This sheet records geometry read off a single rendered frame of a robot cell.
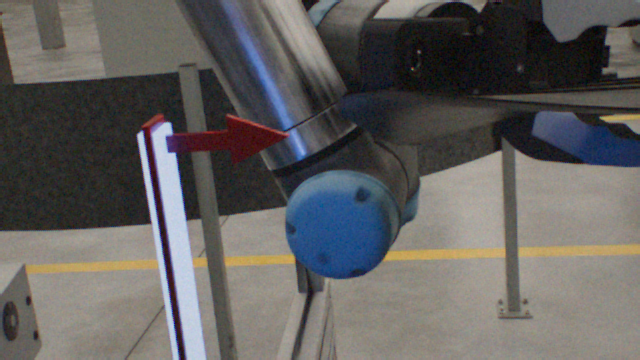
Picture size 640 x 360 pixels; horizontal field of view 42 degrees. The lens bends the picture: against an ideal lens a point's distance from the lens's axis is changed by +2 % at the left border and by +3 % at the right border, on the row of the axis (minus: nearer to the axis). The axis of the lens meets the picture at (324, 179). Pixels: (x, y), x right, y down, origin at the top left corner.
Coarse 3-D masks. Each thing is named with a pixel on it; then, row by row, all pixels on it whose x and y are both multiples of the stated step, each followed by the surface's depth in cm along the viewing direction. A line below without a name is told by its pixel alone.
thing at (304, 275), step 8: (296, 264) 96; (296, 272) 97; (304, 272) 97; (312, 272) 97; (304, 280) 97; (312, 280) 97; (320, 280) 97; (304, 288) 97; (312, 288) 98; (320, 288) 97
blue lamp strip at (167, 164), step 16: (160, 128) 39; (160, 144) 38; (160, 160) 38; (160, 176) 38; (176, 176) 40; (176, 192) 40; (176, 208) 40; (176, 224) 40; (176, 240) 39; (176, 256) 39; (176, 272) 40; (192, 272) 42; (192, 288) 42; (192, 304) 41; (192, 320) 41; (192, 336) 41; (192, 352) 41
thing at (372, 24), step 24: (384, 24) 47; (408, 24) 47; (432, 24) 50; (456, 24) 54; (360, 48) 49; (384, 48) 47; (408, 48) 47; (432, 48) 51; (456, 48) 54; (360, 72) 49; (384, 72) 47; (408, 72) 47; (432, 72) 51; (456, 72) 55
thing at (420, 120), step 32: (352, 96) 29; (384, 96) 28; (416, 96) 28; (448, 96) 28; (480, 96) 31; (512, 96) 31; (544, 96) 32; (576, 96) 32; (608, 96) 32; (384, 128) 44; (416, 128) 45; (448, 128) 47
